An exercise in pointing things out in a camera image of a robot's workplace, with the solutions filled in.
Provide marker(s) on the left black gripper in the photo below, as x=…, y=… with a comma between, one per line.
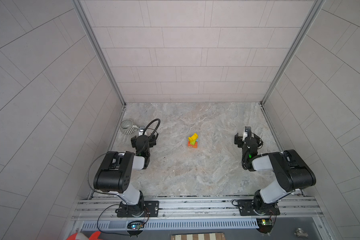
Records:
x=132, y=139

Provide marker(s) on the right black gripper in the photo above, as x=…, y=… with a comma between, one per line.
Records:
x=240, y=139

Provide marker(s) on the red wood block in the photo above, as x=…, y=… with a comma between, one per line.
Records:
x=191, y=146

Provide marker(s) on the yellow arch wood block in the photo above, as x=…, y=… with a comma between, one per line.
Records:
x=194, y=137

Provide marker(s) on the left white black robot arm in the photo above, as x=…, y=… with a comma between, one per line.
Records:
x=114, y=177

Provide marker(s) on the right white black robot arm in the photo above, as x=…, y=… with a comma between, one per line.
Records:
x=291, y=172

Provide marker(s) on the grey ribbed ceramic mug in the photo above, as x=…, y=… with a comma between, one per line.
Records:
x=127, y=127

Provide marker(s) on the right green circuit board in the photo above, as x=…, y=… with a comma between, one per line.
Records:
x=265, y=225

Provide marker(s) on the green circuit board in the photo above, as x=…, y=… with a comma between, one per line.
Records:
x=135, y=226
x=265, y=225

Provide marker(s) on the left green circuit board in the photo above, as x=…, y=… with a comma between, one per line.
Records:
x=135, y=226

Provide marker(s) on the striped wood board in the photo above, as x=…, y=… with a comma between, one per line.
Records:
x=205, y=236

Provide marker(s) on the small metal clamp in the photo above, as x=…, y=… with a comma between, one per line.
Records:
x=300, y=233

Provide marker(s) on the red white object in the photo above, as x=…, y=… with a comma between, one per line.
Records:
x=81, y=236

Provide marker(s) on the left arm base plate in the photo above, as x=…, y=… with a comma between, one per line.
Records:
x=141, y=209

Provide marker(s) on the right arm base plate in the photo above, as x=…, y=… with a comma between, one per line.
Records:
x=248, y=208

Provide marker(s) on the grey slotted cable duct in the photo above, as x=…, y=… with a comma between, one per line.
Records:
x=174, y=224

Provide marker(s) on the aluminium mounting rail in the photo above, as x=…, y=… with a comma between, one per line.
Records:
x=219, y=207

